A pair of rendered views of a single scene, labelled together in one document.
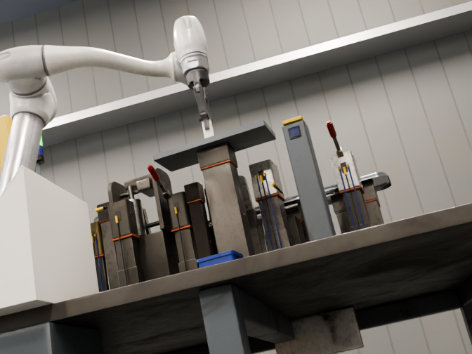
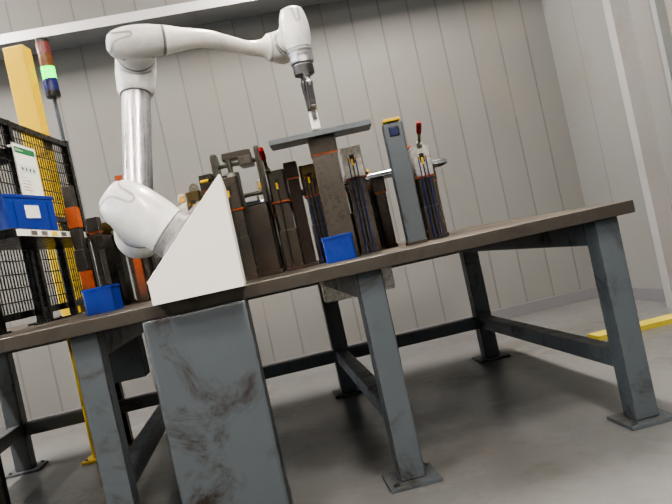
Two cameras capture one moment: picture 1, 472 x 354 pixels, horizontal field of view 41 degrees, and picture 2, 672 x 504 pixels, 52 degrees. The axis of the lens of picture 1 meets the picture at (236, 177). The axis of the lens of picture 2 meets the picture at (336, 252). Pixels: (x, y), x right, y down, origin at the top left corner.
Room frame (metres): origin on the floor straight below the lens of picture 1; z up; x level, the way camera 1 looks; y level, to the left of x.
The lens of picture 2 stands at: (-0.59, 0.70, 0.76)
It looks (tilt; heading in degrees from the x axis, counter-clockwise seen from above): 1 degrees down; 346
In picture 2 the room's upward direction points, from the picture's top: 12 degrees counter-clockwise
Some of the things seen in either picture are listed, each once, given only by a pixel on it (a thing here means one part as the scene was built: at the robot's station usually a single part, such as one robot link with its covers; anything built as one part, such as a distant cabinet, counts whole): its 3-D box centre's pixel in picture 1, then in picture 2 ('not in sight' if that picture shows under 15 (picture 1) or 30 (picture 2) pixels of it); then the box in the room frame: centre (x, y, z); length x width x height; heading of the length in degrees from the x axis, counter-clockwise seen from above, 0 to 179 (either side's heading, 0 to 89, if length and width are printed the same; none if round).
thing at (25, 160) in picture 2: not in sight; (28, 181); (2.59, 1.14, 1.30); 0.23 x 0.02 x 0.31; 165
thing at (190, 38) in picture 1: (189, 41); (293, 29); (1.86, 0.06, 1.55); 0.13 x 0.11 x 0.16; 5
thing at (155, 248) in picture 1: (149, 244); (248, 213); (2.06, 0.33, 0.94); 0.18 x 0.13 x 0.49; 75
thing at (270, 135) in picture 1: (215, 147); (320, 135); (1.85, 0.04, 1.16); 0.37 x 0.14 x 0.02; 75
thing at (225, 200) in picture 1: (229, 217); (333, 198); (1.85, 0.04, 0.92); 0.10 x 0.08 x 0.45; 75
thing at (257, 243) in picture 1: (258, 251); not in sight; (2.06, -0.02, 0.85); 0.04 x 0.03 x 0.29; 75
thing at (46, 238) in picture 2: not in sight; (40, 240); (2.27, 1.10, 1.01); 0.90 x 0.22 x 0.03; 165
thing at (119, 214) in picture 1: (126, 260); (238, 229); (1.97, 0.39, 0.89); 0.09 x 0.08 x 0.38; 165
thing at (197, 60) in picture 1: (195, 67); (301, 57); (1.85, 0.06, 1.44); 0.09 x 0.09 x 0.06
